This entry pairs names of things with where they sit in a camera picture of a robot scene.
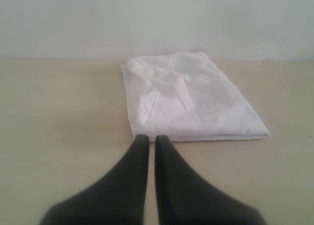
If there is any white t-shirt red print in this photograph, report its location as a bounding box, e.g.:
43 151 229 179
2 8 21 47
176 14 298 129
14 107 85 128
121 52 270 142

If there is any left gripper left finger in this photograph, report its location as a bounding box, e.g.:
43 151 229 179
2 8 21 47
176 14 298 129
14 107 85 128
40 134 149 225

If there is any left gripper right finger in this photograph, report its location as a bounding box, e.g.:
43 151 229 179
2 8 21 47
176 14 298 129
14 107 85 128
155 135 266 225

